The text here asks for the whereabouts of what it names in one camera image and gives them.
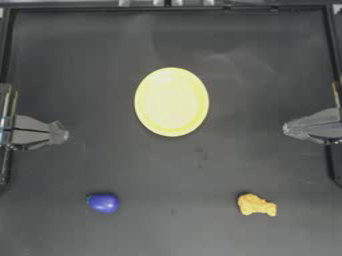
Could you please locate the yellow plate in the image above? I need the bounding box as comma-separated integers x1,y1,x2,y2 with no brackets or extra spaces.
133,67,211,138

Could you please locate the black table frame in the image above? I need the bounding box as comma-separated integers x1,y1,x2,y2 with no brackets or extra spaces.
0,0,342,84

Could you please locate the brown toy chicken wing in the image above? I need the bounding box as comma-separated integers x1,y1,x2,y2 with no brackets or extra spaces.
236,193,278,218

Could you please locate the blue toy eggplant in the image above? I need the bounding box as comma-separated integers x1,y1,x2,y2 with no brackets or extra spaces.
85,192,120,214

